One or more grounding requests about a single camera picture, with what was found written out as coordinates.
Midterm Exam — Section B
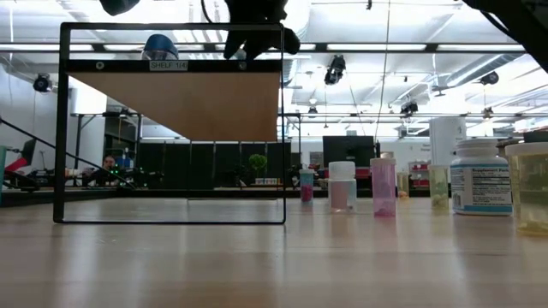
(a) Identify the red and black chair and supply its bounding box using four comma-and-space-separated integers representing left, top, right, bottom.
0, 137, 39, 193

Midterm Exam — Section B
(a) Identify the person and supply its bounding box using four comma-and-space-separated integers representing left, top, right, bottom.
87, 154, 121, 187

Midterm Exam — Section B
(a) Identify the clear bottle with pink label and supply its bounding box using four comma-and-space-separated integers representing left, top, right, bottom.
327, 160, 358, 214

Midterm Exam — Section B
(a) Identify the small green topiary plant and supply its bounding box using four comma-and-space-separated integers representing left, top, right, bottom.
247, 153, 269, 186

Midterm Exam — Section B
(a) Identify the large black monitor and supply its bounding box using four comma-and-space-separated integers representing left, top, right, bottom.
322, 135, 377, 169

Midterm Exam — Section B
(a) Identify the wooden shelf with black frame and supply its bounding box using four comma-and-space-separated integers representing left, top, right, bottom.
51, 21, 287, 225

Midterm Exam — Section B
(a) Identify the yellow-green pill vial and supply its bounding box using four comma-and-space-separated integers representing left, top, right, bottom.
428, 164, 450, 211

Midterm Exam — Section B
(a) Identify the black ceiling-mounted camera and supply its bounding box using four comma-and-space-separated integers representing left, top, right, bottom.
32, 72, 53, 94
479, 70, 501, 86
399, 100, 420, 117
323, 54, 348, 86

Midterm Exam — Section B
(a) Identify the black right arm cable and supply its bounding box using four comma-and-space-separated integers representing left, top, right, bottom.
200, 0, 216, 25

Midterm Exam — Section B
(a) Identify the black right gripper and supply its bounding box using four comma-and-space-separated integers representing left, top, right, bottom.
222, 0, 301, 62

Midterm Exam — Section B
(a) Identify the shelf with red bins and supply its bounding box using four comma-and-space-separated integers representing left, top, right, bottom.
408, 161, 432, 189

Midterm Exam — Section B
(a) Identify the pink translucent pill vial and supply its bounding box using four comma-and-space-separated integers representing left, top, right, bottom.
369, 157, 397, 218

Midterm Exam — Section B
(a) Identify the black desk monitor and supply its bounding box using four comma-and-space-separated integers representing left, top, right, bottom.
522, 130, 548, 145

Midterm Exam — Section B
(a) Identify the white supplement bottle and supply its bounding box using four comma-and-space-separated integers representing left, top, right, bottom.
450, 138, 514, 216

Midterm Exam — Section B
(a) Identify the wide yellow pill bottle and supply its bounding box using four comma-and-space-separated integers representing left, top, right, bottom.
504, 141, 548, 237

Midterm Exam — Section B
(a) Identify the black partition wall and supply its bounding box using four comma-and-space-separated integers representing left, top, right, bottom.
136, 140, 293, 190

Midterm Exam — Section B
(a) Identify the vial with red pills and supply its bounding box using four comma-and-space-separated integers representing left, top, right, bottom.
298, 168, 316, 204

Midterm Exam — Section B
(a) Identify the white pillar with signs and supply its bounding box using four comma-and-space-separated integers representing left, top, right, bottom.
429, 115, 468, 185

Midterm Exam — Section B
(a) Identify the blue-capped white bottle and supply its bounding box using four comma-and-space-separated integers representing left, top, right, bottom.
140, 33, 180, 62

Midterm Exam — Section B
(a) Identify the long ceiling light strip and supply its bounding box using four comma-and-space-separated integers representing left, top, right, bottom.
0, 41, 548, 56

